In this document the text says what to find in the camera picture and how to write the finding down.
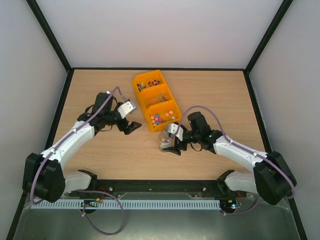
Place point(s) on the black mounting rail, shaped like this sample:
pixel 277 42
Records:
pixel 207 188

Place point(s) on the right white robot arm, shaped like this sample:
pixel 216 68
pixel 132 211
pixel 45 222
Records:
pixel 270 177

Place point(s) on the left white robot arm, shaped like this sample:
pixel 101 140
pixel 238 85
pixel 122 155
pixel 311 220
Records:
pixel 43 176

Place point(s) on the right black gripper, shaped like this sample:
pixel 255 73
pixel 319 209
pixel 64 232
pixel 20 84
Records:
pixel 179 144

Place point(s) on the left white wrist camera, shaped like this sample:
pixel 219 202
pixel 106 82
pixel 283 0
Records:
pixel 126 108

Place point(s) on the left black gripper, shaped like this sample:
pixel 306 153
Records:
pixel 130 128

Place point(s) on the yellow bin with lollipops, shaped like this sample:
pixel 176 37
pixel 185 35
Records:
pixel 149 84

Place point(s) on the grey slotted cable duct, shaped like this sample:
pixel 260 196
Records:
pixel 108 204

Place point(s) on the yellow bin with star candies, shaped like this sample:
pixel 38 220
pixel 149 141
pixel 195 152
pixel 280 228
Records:
pixel 159 115

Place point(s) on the clear glass jar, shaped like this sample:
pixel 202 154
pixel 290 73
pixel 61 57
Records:
pixel 165 141

